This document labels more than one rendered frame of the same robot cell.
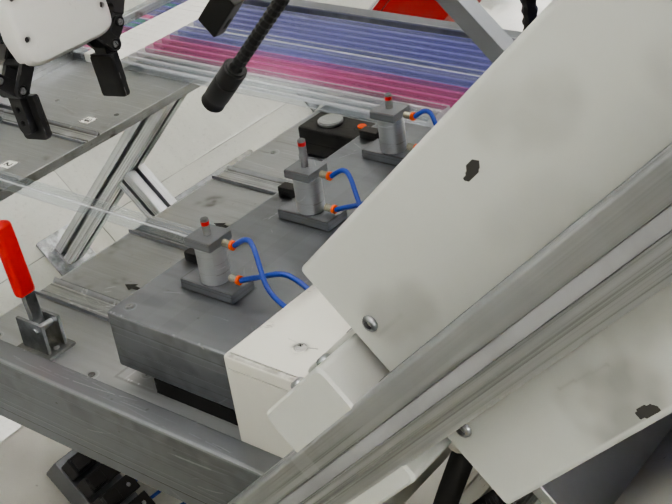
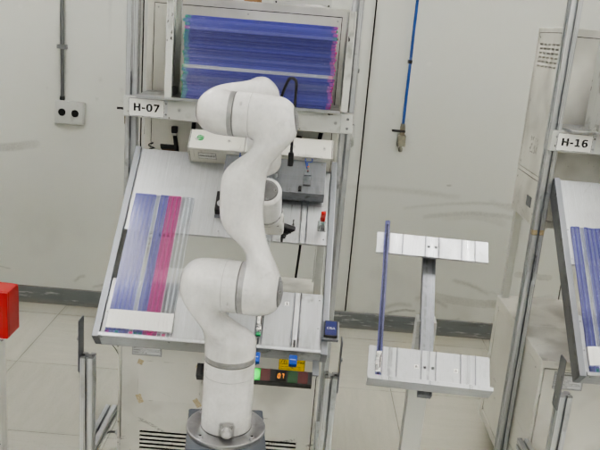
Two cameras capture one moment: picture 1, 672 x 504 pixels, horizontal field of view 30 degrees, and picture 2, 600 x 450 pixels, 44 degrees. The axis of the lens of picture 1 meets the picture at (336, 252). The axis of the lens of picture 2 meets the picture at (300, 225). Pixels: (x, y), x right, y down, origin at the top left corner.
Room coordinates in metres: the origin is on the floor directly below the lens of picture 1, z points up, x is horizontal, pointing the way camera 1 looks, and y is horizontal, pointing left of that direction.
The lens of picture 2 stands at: (0.79, 2.45, 1.65)
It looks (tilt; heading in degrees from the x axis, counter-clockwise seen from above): 15 degrees down; 264
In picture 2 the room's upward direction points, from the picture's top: 5 degrees clockwise
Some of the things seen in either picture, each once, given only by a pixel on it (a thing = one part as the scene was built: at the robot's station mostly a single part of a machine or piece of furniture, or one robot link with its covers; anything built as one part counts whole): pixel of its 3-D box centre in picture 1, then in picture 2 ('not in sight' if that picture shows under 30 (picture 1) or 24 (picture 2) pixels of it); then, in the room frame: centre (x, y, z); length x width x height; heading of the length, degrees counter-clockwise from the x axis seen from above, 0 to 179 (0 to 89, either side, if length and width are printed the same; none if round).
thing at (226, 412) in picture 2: not in sight; (228, 394); (0.76, 0.84, 0.79); 0.19 x 0.19 x 0.18
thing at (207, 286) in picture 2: not in sight; (219, 309); (0.79, 0.83, 1.00); 0.19 x 0.12 x 0.24; 168
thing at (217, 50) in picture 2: not in sight; (260, 62); (0.70, -0.10, 1.52); 0.51 x 0.13 x 0.27; 174
